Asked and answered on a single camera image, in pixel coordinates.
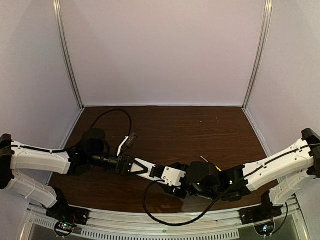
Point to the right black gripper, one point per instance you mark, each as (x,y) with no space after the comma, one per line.
(175,193)

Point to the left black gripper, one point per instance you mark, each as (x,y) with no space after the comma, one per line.
(124,165)

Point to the white remote control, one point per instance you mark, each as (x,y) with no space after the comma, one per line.
(147,170)

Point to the yellow handled screwdriver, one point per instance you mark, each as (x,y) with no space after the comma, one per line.
(205,160)

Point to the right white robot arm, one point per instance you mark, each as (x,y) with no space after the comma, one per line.
(203,179)

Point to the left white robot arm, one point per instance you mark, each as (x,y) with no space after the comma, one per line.
(91,151)

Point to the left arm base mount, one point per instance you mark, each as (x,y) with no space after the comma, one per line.
(68,218)

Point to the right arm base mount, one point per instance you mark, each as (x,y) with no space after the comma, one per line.
(262,217)

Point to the right aluminium frame post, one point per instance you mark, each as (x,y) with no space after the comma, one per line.
(263,37)

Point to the aluminium frame post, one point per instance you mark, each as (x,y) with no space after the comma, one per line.
(65,52)
(263,37)

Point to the left aluminium frame post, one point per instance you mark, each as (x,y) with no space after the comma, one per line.
(65,52)

